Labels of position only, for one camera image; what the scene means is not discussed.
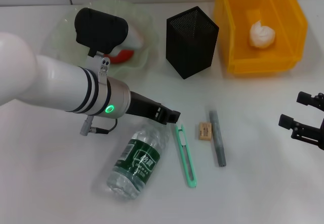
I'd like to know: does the pale green glass fruit plate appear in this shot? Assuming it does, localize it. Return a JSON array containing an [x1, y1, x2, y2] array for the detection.
[[43, 0, 155, 69]]

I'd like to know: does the red orange fruit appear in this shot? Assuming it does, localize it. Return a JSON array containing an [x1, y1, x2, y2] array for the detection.
[[105, 49, 135, 65]]

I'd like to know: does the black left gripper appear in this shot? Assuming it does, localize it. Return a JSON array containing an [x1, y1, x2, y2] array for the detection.
[[129, 91, 182, 126]]

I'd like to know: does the grey marker pen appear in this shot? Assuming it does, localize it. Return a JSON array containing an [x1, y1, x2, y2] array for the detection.
[[209, 110, 227, 168]]

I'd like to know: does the clear green-label water bottle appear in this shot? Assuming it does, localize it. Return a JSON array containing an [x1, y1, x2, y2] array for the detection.
[[106, 122, 172, 201]]

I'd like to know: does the green utility knife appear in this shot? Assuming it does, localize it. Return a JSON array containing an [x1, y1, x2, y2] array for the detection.
[[174, 124, 197, 189]]

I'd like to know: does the black mesh pen holder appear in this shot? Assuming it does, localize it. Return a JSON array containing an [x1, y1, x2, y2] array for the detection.
[[166, 6, 220, 80]]

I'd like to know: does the yellow plastic bin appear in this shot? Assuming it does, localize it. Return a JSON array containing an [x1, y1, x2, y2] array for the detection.
[[212, 0, 309, 75]]

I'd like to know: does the left wrist cable with connector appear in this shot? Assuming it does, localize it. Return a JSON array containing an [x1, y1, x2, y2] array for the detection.
[[80, 115, 118, 136]]

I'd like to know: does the tan eraser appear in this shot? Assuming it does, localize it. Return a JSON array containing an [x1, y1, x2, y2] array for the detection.
[[198, 122, 213, 141]]

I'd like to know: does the white paper ball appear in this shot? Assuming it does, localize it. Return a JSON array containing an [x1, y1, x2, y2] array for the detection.
[[249, 20, 276, 50]]

